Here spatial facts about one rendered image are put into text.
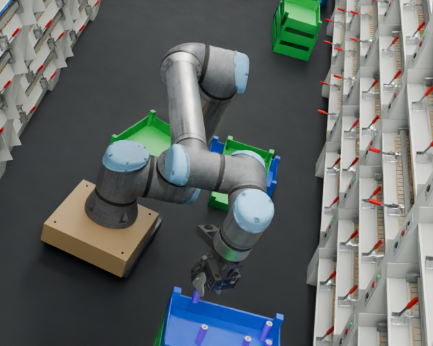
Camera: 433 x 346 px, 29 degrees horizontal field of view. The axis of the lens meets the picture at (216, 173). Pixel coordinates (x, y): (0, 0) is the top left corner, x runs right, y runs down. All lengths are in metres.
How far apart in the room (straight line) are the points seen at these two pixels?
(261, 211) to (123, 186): 1.07
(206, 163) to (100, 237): 1.05
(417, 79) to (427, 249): 0.80
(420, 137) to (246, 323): 0.72
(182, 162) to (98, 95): 1.95
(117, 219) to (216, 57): 0.79
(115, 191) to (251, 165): 1.01
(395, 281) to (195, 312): 0.53
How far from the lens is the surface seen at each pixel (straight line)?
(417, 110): 2.60
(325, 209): 3.36
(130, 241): 2.95
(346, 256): 2.90
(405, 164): 2.65
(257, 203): 1.89
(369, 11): 4.08
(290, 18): 4.54
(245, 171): 1.96
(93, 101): 3.79
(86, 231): 2.94
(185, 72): 2.30
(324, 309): 2.98
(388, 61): 3.27
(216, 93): 2.49
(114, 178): 2.87
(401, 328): 2.15
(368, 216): 2.77
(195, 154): 1.94
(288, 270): 3.28
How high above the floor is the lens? 2.13
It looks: 36 degrees down
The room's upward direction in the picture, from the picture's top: 20 degrees clockwise
